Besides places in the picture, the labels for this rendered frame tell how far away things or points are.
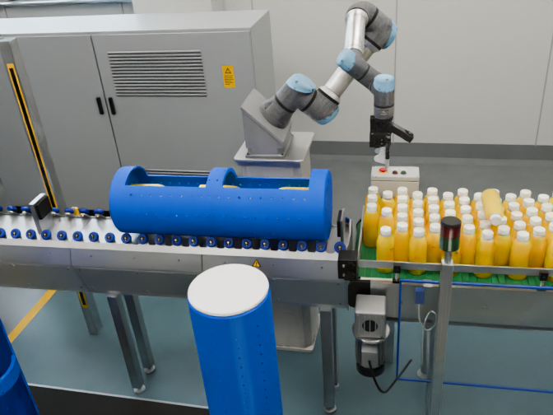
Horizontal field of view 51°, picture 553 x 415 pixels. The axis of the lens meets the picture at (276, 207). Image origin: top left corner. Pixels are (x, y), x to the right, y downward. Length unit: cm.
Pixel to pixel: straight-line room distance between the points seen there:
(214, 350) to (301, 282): 54
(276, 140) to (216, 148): 149
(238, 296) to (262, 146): 86
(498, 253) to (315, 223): 67
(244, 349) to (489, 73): 351
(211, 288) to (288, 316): 113
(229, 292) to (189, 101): 217
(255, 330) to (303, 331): 118
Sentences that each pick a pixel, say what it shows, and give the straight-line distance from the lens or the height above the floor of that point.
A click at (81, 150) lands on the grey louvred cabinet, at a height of 60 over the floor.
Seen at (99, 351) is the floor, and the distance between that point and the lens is 349.
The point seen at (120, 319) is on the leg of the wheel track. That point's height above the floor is 49.
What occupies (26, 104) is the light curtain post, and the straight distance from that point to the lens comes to 294.
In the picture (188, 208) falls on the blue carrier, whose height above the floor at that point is 114.
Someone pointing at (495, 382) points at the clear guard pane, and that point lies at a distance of 248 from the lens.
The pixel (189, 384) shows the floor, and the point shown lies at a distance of 315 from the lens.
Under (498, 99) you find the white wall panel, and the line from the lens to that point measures 503.
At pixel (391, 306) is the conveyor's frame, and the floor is 79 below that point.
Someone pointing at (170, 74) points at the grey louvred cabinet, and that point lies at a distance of 391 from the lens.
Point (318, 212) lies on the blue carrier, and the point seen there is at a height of 114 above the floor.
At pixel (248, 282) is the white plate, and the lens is 200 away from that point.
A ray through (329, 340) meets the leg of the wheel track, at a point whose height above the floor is 46.
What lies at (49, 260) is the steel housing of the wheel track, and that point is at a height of 85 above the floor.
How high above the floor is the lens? 224
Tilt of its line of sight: 30 degrees down
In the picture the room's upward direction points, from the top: 5 degrees counter-clockwise
